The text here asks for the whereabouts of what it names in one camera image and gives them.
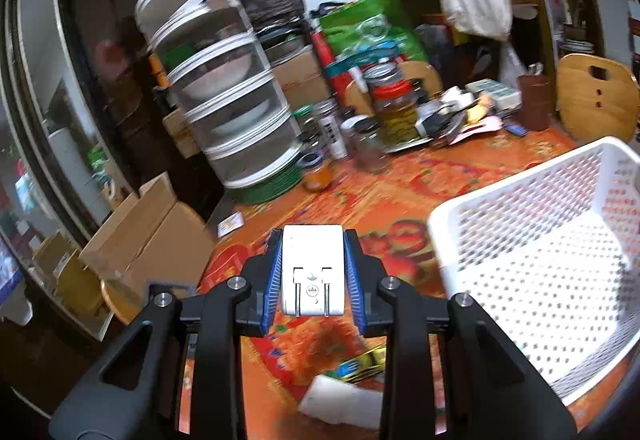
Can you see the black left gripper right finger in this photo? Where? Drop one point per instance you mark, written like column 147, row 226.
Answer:
column 451, row 372

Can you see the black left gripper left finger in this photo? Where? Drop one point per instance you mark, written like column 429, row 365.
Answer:
column 133, row 390

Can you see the white perforated plastic basket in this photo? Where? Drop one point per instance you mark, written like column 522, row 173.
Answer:
column 552, row 255

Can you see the white plug charger adapter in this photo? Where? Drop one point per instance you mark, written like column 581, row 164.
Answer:
column 313, row 270

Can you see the yellow snack packet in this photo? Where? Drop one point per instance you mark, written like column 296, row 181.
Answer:
column 368, row 364

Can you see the white foam block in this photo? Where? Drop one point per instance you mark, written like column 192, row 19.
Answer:
column 339, row 403

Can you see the brown cardboard box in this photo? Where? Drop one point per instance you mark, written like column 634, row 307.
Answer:
column 151, row 237

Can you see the orange floral tablecloth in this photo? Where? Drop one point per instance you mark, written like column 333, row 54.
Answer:
column 389, row 211

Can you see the green plastic basket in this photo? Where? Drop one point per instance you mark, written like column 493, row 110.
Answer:
column 276, row 185

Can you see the small orange jam jar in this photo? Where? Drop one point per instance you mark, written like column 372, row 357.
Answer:
column 315, row 170

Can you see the empty clear glass jar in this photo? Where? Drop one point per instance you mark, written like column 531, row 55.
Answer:
column 370, row 150

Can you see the brown ceramic mug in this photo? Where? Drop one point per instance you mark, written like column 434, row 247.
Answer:
column 536, row 102

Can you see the large red-lid pickle jar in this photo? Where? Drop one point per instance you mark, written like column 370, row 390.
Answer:
column 395, row 107

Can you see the wooden chair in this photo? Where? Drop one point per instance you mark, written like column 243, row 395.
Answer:
column 597, row 98

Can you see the white labelled bottle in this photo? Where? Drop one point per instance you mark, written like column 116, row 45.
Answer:
column 332, row 133

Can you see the cardboard box on table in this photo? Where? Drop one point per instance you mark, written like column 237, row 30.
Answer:
column 301, row 79

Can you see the green shopping bag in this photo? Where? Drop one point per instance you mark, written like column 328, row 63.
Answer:
column 367, row 23

